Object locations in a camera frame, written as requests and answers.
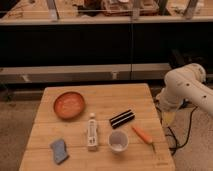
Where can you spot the translucent yellowish pusher gripper finger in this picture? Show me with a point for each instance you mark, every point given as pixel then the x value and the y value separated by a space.
pixel 168 118

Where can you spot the orange ceramic bowl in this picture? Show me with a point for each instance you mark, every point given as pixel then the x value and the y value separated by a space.
pixel 69 105

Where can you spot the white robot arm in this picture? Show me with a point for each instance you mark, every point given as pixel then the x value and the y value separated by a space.
pixel 184 83

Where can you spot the orange carrot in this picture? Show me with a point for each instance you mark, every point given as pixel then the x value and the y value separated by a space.
pixel 144 136

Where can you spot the black striped block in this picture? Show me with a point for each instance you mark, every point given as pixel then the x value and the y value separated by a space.
pixel 121 119

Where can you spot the black box on right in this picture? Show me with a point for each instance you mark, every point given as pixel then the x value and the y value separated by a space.
pixel 178 58

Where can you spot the white plastic bottle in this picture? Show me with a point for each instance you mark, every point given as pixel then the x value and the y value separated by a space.
pixel 92 135

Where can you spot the metal frame rail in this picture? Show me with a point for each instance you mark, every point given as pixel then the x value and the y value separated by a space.
pixel 83 73

